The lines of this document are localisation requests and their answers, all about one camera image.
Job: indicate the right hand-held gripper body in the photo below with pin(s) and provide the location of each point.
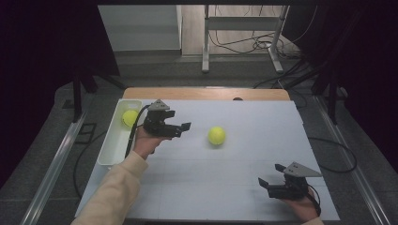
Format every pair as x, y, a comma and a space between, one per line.
291, 186

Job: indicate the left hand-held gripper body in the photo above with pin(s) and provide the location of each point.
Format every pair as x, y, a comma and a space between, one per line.
158, 123

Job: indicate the yellow-green tennis ball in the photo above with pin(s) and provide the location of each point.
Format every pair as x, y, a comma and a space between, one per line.
129, 118
216, 135

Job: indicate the white rectangular plastic bin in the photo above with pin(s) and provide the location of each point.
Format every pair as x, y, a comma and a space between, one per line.
115, 146

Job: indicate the person's left hand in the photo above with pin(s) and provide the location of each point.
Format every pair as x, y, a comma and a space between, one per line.
147, 143

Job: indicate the person's right hand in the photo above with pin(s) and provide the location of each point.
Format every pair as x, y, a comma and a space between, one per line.
302, 207

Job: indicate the wooden table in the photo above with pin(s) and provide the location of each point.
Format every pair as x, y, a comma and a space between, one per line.
203, 93

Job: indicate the white table mat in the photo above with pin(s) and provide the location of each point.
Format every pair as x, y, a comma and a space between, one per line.
256, 125

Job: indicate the black tripod stand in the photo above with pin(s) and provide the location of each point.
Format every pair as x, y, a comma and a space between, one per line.
77, 100
332, 100

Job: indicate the white cabinet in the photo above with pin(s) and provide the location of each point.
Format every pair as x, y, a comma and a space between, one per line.
140, 28

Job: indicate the aluminium floor rail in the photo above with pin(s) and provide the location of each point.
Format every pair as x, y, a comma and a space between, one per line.
53, 168
353, 168

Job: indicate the black square floor bracket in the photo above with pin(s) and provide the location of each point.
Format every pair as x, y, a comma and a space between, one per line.
82, 133

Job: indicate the white metal stand frame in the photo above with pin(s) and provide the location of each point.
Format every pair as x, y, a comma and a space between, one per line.
241, 23

